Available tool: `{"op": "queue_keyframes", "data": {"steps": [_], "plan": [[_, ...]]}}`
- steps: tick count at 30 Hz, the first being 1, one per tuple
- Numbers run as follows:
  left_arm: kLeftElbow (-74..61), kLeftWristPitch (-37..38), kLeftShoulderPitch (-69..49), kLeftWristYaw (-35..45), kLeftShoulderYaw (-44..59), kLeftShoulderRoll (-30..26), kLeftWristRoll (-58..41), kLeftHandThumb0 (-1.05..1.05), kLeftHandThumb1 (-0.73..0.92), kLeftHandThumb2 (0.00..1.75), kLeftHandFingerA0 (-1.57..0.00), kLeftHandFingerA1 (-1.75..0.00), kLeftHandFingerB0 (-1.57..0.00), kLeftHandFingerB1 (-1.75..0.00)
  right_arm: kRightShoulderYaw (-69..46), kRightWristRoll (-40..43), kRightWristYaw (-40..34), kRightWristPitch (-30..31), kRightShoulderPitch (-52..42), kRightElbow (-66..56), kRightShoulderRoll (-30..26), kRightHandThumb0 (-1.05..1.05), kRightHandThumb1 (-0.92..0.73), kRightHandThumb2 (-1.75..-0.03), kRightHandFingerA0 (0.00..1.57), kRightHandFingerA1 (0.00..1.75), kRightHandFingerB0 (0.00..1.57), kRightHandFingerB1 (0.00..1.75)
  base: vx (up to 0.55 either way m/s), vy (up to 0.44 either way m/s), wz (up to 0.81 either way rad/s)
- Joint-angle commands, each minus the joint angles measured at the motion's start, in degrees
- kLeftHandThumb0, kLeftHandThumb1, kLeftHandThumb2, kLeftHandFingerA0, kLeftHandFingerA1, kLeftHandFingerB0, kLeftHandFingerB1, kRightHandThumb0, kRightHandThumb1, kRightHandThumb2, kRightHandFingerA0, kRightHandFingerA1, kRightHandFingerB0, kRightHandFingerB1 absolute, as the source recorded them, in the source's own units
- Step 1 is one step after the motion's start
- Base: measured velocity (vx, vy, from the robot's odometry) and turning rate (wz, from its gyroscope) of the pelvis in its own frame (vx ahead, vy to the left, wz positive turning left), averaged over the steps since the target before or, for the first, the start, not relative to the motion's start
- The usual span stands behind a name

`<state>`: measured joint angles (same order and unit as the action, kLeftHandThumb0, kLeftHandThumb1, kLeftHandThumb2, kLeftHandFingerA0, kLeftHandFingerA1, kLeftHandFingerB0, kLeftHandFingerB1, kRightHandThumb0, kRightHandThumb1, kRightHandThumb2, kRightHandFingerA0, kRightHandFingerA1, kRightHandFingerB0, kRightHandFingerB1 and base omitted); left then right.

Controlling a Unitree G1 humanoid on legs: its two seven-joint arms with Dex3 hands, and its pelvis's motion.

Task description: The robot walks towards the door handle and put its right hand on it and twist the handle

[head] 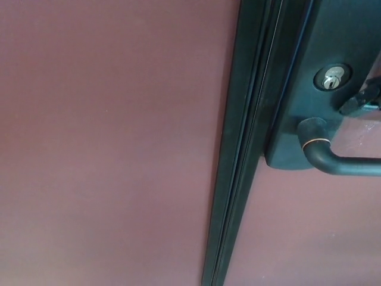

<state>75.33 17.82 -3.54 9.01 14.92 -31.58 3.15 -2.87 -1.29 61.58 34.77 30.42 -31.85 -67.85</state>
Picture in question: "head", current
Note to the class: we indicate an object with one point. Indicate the black door edge strip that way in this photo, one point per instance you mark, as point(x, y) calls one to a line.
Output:
point(247, 134)

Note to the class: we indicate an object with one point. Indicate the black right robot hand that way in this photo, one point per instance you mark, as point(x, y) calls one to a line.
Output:
point(361, 99)

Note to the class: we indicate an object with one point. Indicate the silver key cylinder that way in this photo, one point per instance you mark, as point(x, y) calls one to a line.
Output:
point(331, 78)

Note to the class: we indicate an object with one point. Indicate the maroon door leaf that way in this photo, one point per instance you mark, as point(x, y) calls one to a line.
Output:
point(297, 226)
point(104, 134)

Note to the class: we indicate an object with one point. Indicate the dark green lock plate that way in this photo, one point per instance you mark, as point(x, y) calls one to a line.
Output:
point(333, 32)

